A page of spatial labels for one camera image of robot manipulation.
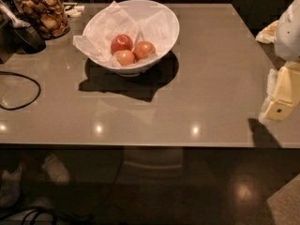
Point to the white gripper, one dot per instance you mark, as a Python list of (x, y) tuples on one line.
[(289, 37)]

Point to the orange apple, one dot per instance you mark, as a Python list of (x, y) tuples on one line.
[(143, 50), (125, 57)]

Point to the orange apple front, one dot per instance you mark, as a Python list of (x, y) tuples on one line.
[(125, 57)]

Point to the white bowl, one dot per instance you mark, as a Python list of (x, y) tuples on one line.
[(162, 32)]

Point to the red apple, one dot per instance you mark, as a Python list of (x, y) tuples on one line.
[(120, 43)]

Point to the small white items behind bowl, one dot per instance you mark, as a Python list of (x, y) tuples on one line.
[(74, 10)]

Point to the yellow cloth at right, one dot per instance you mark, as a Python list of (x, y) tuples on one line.
[(267, 35)]

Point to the white paper liner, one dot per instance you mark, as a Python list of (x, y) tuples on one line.
[(106, 28)]

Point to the white shoe under table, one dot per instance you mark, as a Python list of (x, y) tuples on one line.
[(56, 170)]

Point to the glass jar of dried chips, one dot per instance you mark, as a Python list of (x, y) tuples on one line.
[(48, 16)]

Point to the black pan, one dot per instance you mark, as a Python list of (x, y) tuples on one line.
[(29, 40)]

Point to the white spoon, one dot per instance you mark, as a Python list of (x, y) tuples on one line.
[(17, 23)]

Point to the white shoe at left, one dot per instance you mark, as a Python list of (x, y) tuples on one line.
[(10, 190)]

